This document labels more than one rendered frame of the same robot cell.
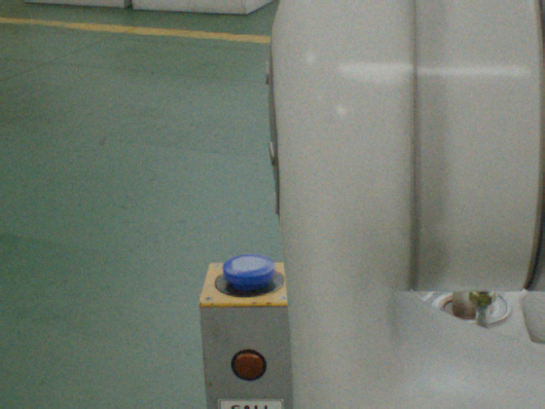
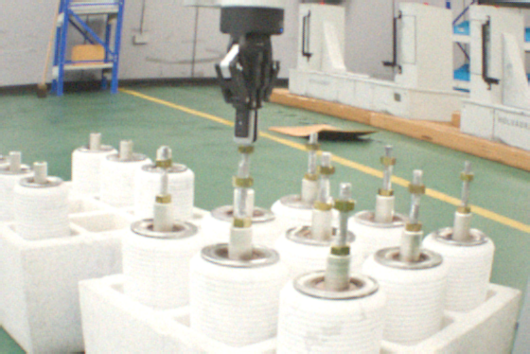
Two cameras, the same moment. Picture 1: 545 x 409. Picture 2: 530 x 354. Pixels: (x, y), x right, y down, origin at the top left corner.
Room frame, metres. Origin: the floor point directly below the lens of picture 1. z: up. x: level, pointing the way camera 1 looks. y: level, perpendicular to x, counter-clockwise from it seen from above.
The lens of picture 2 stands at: (1.43, 0.15, 0.45)
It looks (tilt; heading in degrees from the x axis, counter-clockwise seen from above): 10 degrees down; 219
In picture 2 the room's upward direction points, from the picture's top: 3 degrees clockwise
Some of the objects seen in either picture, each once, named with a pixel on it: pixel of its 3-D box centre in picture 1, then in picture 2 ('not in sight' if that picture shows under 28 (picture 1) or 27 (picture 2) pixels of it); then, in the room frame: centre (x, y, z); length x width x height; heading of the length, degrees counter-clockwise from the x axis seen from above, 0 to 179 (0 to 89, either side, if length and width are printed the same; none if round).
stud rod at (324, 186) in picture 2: not in sight; (324, 188); (0.80, -0.27, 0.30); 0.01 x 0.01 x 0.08; 32
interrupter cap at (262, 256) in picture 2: not in sight; (239, 256); (0.92, -0.29, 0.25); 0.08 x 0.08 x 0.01
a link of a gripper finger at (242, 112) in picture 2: not in sight; (239, 115); (0.81, -0.39, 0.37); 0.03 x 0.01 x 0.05; 14
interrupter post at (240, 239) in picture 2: not in sight; (240, 242); (0.92, -0.29, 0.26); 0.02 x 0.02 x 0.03
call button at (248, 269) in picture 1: (248, 275); not in sight; (0.75, 0.02, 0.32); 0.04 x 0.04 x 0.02
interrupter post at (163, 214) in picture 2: not in sight; (163, 217); (0.91, -0.40, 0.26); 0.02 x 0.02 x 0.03
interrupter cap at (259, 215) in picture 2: not in sight; (242, 215); (0.79, -0.39, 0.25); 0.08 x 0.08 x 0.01
